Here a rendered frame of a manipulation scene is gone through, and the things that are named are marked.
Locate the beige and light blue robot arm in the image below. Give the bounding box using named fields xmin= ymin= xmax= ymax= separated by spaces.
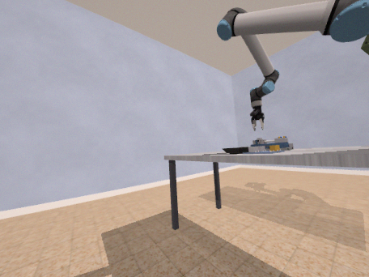
xmin=217 ymin=0 xmax=369 ymax=107

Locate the yellow-orange block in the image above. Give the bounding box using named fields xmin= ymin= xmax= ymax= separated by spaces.
xmin=269 ymin=145 xmax=280 ymax=151

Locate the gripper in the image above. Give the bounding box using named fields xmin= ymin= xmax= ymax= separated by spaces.
xmin=251 ymin=105 xmax=265 ymax=131

